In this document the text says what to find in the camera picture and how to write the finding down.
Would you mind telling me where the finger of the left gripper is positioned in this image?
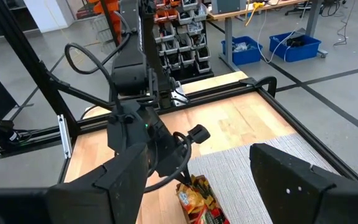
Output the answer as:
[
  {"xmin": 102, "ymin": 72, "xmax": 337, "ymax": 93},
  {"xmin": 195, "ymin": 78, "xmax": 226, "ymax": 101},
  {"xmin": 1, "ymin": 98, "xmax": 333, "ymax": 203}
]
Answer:
[{"xmin": 179, "ymin": 172, "xmax": 194, "ymax": 188}]

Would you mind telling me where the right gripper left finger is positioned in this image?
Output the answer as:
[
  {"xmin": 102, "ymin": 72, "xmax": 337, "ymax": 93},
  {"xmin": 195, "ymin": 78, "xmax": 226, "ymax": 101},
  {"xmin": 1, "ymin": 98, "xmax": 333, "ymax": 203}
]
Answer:
[{"xmin": 46, "ymin": 142, "xmax": 150, "ymax": 224}]

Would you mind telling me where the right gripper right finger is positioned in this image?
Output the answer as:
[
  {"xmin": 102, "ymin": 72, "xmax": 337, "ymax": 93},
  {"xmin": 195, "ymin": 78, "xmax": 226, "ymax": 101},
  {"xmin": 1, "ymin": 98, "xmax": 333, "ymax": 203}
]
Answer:
[{"xmin": 249, "ymin": 142, "xmax": 337, "ymax": 224}]

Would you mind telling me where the orange tea packet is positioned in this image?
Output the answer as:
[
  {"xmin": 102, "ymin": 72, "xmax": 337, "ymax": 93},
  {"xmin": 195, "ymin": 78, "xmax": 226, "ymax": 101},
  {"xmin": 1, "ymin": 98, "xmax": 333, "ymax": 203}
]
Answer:
[{"xmin": 192, "ymin": 174, "xmax": 217, "ymax": 210}]

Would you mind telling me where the red strawberry tea packet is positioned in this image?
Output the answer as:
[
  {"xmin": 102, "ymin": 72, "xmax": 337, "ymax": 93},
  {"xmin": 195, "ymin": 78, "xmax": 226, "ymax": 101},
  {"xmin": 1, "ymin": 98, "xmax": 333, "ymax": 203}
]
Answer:
[{"xmin": 197, "ymin": 207, "xmax": 231, "ymax": 224}]

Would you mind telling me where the wooden tea box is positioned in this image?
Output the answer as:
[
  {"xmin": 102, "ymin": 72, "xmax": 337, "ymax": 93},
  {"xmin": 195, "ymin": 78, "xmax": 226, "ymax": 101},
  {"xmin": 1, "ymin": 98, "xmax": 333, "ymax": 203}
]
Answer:
[{"xmin": 181, "ymin": 203, "xmax": 229, "ymax": 224}]

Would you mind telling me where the grey woven table mat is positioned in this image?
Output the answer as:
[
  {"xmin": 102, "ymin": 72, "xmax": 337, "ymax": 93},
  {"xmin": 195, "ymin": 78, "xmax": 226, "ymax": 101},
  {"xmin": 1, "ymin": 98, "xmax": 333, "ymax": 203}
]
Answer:
[{"xmin": 186, "ymin": 133, "xmax": 339, "ymax": 224}]

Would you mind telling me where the silver metal bar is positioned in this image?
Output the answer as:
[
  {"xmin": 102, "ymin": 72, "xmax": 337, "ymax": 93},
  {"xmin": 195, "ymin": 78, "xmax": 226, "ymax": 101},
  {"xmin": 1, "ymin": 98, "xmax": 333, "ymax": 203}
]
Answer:
[{"xmin": 57, "ymin": 114, "xmax": 73, "ymax": 160}]

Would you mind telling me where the orange shelf rack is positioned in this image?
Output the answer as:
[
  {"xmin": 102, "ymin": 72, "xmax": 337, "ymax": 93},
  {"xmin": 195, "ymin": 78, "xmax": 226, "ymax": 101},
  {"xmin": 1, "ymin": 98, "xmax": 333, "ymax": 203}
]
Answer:
[{"xmin": 87, "ymin": 0, "xmax": 215, "ymax": 82}]

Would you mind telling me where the blue storage bin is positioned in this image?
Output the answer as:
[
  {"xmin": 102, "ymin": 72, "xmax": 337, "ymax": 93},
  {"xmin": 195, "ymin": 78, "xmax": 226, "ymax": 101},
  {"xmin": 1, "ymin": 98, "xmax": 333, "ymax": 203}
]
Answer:
[
  {"xmin": 269, "ymin": 31, "xmax": 323, "ymax": 63},
  {"xmin": 221, "ymin": 35, "xmax": 264, "ymax": 67}
]

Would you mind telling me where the white board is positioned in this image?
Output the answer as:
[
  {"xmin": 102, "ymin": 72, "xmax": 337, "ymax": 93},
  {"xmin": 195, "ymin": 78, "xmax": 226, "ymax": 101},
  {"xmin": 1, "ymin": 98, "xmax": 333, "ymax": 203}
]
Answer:
[{"xmin": 22, "ymin": 0, "xmax": 75, "ymax": 34}]

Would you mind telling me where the wooden top grey desk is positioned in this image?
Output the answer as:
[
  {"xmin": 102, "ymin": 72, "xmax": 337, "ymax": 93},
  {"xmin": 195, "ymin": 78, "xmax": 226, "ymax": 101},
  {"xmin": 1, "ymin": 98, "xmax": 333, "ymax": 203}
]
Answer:
[{"xmin": 207, "ymin": 0, "xmax": 328, "ymax": 73}]

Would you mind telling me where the grey device box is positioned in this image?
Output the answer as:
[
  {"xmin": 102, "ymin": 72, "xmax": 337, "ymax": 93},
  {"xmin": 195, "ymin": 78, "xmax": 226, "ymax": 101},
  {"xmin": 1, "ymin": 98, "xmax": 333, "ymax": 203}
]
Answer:
[{"xmin": 210, "ymin": 0, "xmax": 248, "ymax": 15}]

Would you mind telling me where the black office chair base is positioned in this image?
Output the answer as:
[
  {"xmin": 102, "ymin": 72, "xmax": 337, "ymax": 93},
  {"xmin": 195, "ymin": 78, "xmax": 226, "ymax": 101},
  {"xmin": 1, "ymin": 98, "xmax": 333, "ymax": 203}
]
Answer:
[{"xmin": 284, "ymin": 0, "xmax": 311, "ymax": 17}]

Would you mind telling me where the black left wrist camera cable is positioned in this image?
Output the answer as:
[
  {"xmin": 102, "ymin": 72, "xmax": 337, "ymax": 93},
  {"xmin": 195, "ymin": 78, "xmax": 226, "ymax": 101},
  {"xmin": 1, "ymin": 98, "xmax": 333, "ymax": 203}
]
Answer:
[{"xmin": 64, "ymin": 32, "xmax": 192, "ymax": 194}]

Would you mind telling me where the white cable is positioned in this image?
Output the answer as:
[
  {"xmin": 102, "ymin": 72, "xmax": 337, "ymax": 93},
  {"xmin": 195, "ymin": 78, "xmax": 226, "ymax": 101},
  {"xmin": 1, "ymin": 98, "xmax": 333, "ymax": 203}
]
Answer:
[{"xmin": 257, "ymin": 0, "xmax": 311, "ymax": 65}]

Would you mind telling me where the thin black dangling cable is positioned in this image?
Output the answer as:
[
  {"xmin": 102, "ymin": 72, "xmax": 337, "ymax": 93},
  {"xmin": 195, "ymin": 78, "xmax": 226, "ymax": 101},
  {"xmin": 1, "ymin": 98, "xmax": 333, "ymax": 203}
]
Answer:
[{"xmin": 320, "ymin": 0, "xmax": 357, "ymax": 47}]

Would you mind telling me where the yellow cable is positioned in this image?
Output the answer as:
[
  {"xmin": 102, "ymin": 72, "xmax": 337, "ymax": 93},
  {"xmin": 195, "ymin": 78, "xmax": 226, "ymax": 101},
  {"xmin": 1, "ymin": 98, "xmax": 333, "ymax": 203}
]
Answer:
[{"xmin": 244, "ymin": 1, "xmax": 265, "ymax": 27}]

